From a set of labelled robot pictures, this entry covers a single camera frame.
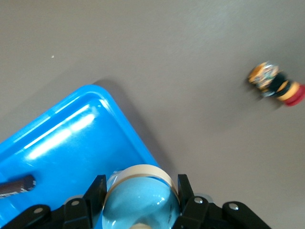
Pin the blue plastic tray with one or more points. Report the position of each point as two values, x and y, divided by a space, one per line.
59 155

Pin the orange emergency stop button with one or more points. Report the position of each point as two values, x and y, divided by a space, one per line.
269 78

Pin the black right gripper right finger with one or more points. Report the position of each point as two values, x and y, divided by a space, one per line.
202 214

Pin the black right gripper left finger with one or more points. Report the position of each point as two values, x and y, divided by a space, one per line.
78 214

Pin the blue desk bell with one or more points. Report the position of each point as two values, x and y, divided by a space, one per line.
138 198

